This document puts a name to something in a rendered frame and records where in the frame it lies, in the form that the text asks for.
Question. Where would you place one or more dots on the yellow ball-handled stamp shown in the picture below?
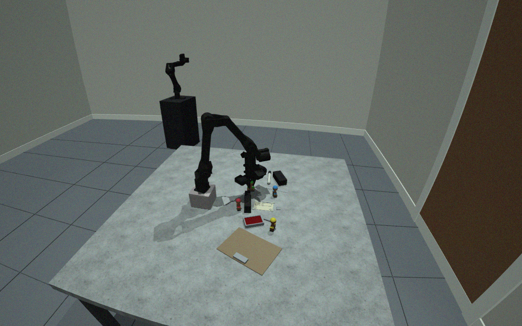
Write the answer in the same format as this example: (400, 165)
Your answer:
(273, 221)

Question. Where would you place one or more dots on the cream inspection card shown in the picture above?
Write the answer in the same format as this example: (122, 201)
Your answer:
(263, 205)

